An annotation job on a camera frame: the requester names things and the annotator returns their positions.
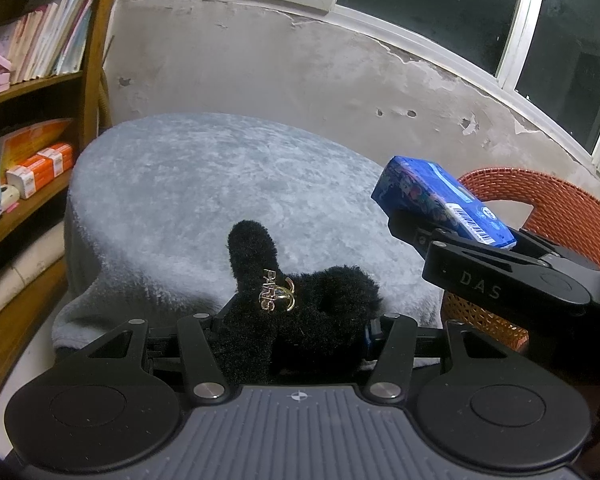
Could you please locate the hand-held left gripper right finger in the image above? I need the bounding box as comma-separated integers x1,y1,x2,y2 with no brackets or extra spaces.
364,312,526,403

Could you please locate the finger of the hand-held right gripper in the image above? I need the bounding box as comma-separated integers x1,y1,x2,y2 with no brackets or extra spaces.
511,229,563,267
386,207,481,261

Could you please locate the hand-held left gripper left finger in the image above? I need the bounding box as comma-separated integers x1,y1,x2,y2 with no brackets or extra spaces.
55,312,231,406

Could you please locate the blue tissue pack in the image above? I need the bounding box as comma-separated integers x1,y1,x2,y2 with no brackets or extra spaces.
371,156,518,251

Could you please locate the black fluffy hair clip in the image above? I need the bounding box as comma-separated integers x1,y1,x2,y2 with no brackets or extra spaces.
211,220,383,386

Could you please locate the grey plush desktop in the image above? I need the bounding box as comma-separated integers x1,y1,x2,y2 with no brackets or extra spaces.
52,112,443,361

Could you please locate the orange wicker chair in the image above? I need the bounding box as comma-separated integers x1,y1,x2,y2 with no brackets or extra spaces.
440,167,600,356

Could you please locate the beige rolled paper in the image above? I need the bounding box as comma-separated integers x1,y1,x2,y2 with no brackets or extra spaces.
0,220,68,316

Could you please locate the orange white medicine box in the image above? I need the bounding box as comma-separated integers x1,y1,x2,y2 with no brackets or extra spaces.
6,152,68,200
37,142,76,173

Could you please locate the orange printed booklet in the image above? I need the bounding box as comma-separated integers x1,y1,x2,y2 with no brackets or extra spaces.
0,117,76,181

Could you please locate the wooden bookshelf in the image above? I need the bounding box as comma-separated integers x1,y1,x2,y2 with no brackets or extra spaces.
0,0,126,411

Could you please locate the row of upright books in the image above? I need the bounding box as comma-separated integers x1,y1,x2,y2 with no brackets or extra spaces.
0,0,103,83

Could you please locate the white window frame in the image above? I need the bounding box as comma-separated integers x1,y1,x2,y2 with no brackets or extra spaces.
125,0,600,186

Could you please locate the tan corrugated hose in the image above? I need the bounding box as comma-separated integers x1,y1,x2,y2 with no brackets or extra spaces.
97,67,113,131

